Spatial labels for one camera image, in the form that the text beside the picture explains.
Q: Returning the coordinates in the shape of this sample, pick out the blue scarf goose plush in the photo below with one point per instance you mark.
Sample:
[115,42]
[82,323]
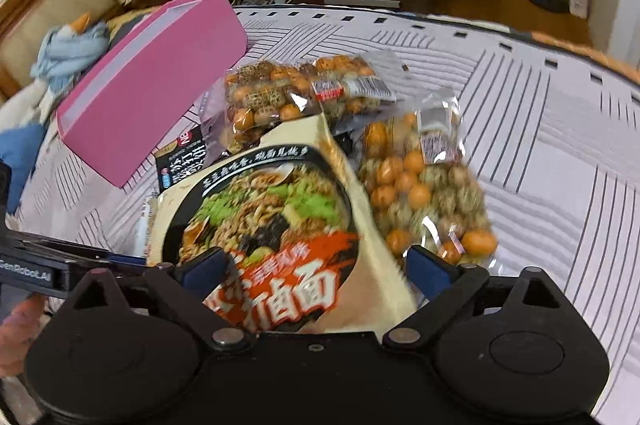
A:
[65,55]

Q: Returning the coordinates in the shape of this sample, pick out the patterned bed sheet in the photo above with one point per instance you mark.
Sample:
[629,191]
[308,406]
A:
[553,338]

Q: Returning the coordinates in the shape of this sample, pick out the black cracker packet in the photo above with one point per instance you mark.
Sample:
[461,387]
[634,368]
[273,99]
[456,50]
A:
[180,158]

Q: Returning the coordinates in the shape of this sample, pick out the left hand painted nails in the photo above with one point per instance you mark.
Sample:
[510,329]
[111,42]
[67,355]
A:
[18,331]

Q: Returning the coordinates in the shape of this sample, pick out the peanut snack bag with label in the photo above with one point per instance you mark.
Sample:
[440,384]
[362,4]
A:
[347,90]

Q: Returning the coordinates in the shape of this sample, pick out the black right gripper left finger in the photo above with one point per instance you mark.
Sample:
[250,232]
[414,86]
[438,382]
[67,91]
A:
[179,294]

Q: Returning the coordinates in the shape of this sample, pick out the pink storage box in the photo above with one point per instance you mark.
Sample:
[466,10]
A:
[140,89]

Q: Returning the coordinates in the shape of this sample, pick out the instant noodle packet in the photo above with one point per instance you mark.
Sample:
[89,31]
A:
[296,230]

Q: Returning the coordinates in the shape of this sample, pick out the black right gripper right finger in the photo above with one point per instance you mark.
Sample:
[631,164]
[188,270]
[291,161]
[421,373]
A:
[447,290]

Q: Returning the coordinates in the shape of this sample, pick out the wooden headboard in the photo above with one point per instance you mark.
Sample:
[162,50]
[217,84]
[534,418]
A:
[23,26]

